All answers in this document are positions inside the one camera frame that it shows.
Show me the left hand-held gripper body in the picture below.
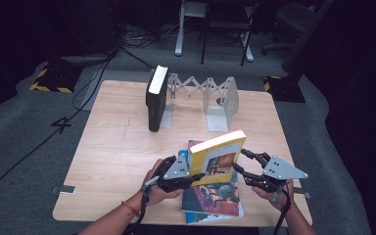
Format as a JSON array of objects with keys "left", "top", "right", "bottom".
[{"left": 156, "top": 153, "right": 196, "bottom": 194}]

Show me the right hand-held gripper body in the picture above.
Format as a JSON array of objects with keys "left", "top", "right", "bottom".
[{"left": 249, "top": 156, "right": 309, "bottom": 195}]

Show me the yellow book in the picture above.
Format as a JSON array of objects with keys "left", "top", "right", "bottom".
[{"left": 188, "top": 129, "right": 248, "bottom": 187}]

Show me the thick blue book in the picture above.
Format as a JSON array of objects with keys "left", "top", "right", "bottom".
[{"left": 177, "top": 149, "right": 245, "bottom": 225}]

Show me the white expandable book rack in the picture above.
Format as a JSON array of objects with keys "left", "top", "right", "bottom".
[{"left": 161, "top": 72, "right": 240, "bottom": 133}]

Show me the black book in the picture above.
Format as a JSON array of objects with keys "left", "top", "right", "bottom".
[{"left": 145, "top": 65, "right": 169, "bottom": 133}]

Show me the person's right hand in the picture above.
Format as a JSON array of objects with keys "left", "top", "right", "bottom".
[{"left": 251, "top": 181, "right": 296, "bottom": 212}]

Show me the person's left hand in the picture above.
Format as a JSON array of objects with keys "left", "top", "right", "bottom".
[{"left": 141, "top": 158, "right": 185, "bottom": 207}]

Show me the grey tape piece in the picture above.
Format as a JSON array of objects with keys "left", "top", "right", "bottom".
[
  {"left": 50, "top": 184, "right": 77, "bottom": 196},
  {"left": 293, "top": 186, "right": 312, "bottom": 200}
]

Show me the black yellow striped stand base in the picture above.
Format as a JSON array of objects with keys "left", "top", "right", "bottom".
[
  {"left": 28, "top": 63, "right": 84, "bottom": 94},
  {"left": 262, "top": 75, "right": 306, "bottom": 104}
]

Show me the black slanted stand pole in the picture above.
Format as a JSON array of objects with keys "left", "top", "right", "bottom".
[{"left": 280, "top": 0, "right": 336, "bottom": 74}]

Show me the dark office chair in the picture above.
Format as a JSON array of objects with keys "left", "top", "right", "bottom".
[{"left": 260, "top": 1, "right": 318, "bottom": 57}]

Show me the dark equipment cabinet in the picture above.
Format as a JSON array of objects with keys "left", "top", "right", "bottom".
[{"left": 52, "top": 0, "right": 125, "bottom": 67}]

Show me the right hand-held gripper cable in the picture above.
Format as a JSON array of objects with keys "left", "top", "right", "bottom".
[{"left": 271, "top": 181, "right": 292, "bottom": 235}]

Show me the hand-held gripper cable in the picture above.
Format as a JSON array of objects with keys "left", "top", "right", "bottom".
[
  {"left": 121, "top": 175, "right": 161, "bottom": 235},
  {"left": 271, "top": 181, "right": 292, "bottom": 235}
]

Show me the left hand-held gripper cable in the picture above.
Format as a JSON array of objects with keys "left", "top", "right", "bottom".
[{"left": 121, "top": 175, "right": 161, "bottom": 235}]

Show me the orange wrist bracelet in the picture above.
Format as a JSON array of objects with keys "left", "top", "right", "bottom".
[{"left": 120, "top": 201, "right": 142, "bottom": 218}]

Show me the long black floor cable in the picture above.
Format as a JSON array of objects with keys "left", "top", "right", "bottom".
[{"left": 0, "top": 48, "right": 120, "bottom": 205}]

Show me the bundle of floor cables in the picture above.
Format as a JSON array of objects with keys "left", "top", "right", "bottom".
[{"left": 120, "top": 21, "right": 184, "bottom": 70}]

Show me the white desk frame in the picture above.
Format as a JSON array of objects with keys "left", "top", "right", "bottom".
[{"left": 174, "top": 0, "right": 255, "bottom": 64}]

